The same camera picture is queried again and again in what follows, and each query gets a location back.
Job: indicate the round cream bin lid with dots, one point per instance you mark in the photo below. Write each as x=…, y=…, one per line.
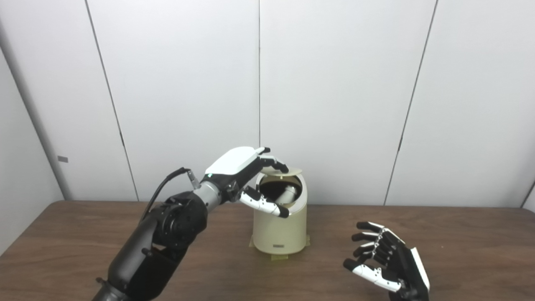
x=293, y=171

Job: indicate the black and white left hand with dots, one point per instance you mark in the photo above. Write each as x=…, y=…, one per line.
x=232, y=163

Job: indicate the small white plastic bottle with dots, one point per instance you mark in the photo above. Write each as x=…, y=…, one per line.
x=288, y=193

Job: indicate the black and white right hand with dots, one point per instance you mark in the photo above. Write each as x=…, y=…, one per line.
x=403, y=263

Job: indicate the cream-colored cylindrical bin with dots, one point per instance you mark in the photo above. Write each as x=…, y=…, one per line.
x=279, y=230

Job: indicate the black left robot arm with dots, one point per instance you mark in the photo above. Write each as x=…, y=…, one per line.
x=159, y=246

